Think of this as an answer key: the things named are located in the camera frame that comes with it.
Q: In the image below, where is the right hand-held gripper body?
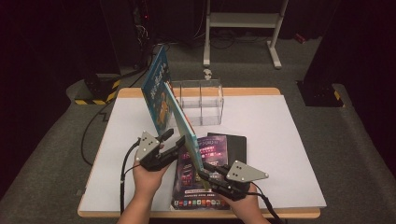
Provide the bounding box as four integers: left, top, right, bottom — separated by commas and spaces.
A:
206, 160, 270, 202

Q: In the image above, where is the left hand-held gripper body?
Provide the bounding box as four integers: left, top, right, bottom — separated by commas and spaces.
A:
135, 130, 176, 172

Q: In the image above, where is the teal animal picture book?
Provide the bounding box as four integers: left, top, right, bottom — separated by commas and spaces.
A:
163, 79, 214, 191

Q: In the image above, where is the purple softcover book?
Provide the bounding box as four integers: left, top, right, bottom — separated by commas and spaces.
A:
170, 134, 232, 211

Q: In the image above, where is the black hardcover book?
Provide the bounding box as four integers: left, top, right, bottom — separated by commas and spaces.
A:
206, 132, 248, 166

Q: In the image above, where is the dark blue picture book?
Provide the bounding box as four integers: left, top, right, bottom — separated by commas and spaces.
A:
140, 46, 176, 136

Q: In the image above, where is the clear acrylic book rack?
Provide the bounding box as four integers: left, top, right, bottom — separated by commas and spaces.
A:
169, 78, 225, 127

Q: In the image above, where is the person's right hand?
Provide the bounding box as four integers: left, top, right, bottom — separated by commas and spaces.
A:
218, 186, 265, 223

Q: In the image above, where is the person's left hand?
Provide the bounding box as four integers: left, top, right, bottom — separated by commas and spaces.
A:
132, 155, 171, 204

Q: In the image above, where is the black yellow striped stand base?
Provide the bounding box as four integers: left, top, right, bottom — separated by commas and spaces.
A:
74, 73, 121, 106
296, 79, 346, 108

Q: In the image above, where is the wooden table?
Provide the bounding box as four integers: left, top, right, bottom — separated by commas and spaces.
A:
77, 87, 321, 219

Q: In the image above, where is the dark equipment rack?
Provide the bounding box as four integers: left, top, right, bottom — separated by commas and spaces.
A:
99, 0, 157, 71

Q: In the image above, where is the white metal stand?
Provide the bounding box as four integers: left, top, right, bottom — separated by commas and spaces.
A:
203, 0, 290, 70

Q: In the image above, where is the small red object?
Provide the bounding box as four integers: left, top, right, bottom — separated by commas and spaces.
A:
293, 32, 307, 45

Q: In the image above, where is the right hand-held gripper cable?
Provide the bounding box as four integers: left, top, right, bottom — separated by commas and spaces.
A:
248, 181, 286, 224

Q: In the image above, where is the hand-held gripper cable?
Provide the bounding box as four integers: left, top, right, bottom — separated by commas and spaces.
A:
248, 181, 286, 224
120, 138, 141, 216

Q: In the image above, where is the left hand-held gripper cable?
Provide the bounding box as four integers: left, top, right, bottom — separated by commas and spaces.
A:
120, 138, 141, 216

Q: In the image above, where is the black floor cable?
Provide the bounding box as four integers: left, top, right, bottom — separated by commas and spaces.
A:
80, 43, 171, 167

